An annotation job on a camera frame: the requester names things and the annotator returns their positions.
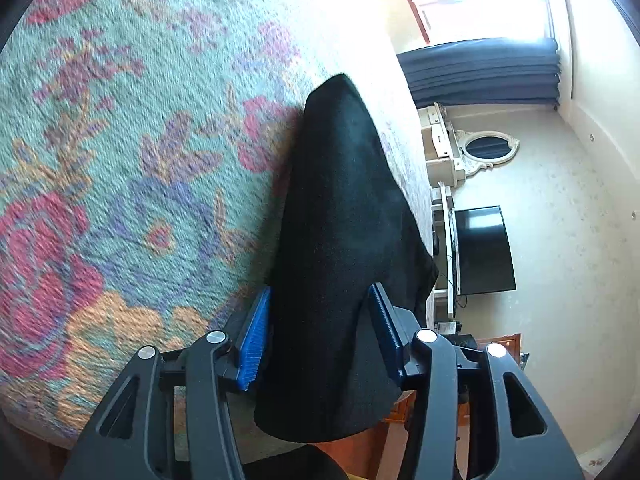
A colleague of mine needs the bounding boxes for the dark blue curtain lower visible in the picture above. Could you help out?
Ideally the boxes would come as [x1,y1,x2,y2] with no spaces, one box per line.
[397,38,561,108]

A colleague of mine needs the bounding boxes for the orange wooden cabinet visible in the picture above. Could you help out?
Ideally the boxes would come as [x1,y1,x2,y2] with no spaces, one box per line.
[383,328,521,424]

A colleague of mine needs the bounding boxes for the white ornate oval mirror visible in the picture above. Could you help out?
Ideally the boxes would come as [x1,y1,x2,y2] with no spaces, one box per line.
[454,130,521,178]

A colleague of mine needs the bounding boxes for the black flat television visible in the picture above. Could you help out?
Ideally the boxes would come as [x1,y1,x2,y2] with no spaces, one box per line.
[454,205,516,296]

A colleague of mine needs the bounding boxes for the cream dresser cabinet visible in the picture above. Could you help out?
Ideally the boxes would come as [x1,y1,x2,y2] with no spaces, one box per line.
[418,103,465,188]

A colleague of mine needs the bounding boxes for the black pant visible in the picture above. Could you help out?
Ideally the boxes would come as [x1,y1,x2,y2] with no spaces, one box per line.
[254,75,438,443]

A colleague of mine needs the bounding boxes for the white tv stand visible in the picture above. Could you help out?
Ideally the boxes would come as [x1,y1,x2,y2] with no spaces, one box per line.
[432,182,460,323]

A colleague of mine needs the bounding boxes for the floral woven bedspread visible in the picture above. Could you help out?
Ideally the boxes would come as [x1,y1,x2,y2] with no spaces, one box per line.
[1,0,432,448]

